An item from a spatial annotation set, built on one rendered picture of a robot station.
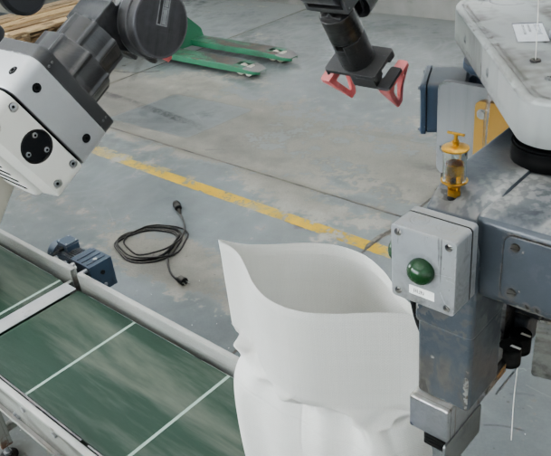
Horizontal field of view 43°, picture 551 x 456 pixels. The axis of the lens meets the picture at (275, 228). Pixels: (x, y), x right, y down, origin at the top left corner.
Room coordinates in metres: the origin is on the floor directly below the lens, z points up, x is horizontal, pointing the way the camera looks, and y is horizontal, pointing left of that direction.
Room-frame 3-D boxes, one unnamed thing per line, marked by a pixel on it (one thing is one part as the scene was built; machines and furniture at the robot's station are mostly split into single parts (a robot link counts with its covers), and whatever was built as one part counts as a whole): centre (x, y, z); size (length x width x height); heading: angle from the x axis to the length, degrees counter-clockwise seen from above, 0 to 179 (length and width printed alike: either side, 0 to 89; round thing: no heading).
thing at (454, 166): (0.66, -0.19, 1.37); 0.03 x 0.02 x 0.03; 45
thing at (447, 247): (0.60, -0.16, 1.28); 0.08 x 0.05 x 0.09; 45
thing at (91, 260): (2.22, 0.75, 0.35); 0.30 x 0.15 x 0.15; 45
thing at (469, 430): (0.65, -0.19, 0.98); 0.09 x 0.05 x 0.05; 135
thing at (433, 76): (1.12, -0.31, 1.25); 0.10 x 0.08 x 0.12; 160
